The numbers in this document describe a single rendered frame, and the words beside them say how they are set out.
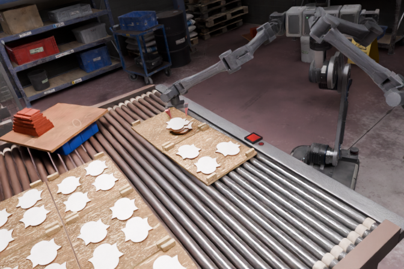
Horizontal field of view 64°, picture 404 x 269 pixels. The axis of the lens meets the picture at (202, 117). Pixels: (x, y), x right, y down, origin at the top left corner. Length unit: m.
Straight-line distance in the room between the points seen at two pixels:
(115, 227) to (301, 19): 1.50
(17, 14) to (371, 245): 5.32
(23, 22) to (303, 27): 4.53
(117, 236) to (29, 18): 4.68
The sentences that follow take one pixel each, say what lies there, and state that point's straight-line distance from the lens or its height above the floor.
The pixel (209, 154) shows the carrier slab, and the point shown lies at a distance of 1.81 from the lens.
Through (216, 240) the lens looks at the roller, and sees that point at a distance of 1.41.
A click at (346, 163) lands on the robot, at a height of 0.24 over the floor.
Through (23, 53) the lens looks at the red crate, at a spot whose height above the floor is 0.79.
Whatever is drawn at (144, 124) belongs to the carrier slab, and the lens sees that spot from 2.23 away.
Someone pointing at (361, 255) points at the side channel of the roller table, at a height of 0.95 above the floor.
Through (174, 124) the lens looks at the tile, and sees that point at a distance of 2.03.
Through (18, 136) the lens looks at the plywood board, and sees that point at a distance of 2.39.
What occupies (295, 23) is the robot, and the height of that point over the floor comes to 1.46.
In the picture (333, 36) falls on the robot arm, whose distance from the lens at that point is 1.53.
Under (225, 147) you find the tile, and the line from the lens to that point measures 1.82.
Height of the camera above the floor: 2.00
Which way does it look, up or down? 29 degrees down
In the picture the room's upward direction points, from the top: 9 degrees counter-clockwise
